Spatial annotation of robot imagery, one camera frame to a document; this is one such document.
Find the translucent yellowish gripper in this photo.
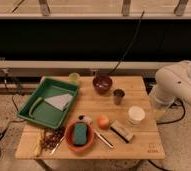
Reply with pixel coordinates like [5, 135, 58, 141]
[149, 87, 174, 121]

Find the orange apple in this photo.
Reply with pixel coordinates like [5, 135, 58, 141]
[97, 115, 110, 129]

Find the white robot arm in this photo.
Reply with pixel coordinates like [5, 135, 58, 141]
[149, 60, 191, 121]

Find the white paper cup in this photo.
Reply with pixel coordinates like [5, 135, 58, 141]
[128, 106, 146, 125]

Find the small yellow-green cup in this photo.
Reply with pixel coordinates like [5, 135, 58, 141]
[69, 72, 80, 84]

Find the white folded paper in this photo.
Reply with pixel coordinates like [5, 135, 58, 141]
[44, 94, 73, 111]

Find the wooden block brush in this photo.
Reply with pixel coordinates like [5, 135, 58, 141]
[110, 120, 134, 143]

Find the dark red bowl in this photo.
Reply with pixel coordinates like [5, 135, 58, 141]
[93, 75, 113, 94]

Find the silver knife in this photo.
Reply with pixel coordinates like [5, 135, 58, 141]
[94, 129, 114, 149]

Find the black and white small object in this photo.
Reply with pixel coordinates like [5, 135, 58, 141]
[78, 115, 92, 125]

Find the green sponge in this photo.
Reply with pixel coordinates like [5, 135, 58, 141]
[73, 123, 87, 146]

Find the orange bowl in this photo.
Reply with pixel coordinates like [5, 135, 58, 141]
[65, 121, 94, 153]

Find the silver utensil near beads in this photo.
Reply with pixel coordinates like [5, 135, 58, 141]
[50, 136, 65, 155]

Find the green plastic tray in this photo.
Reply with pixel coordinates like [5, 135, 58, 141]
[17, 77, 79, 129]

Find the yellow corn cob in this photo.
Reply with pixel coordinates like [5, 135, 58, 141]
[34, 130, 45, 157]

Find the black floor cable right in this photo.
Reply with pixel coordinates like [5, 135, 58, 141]
[156, 98, 187, 126]

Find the black cable to bowl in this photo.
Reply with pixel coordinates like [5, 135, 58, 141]
[107, 10, 146, 77]

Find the brown beaded chain pile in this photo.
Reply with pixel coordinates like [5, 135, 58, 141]
[40, 127, 66, 152]

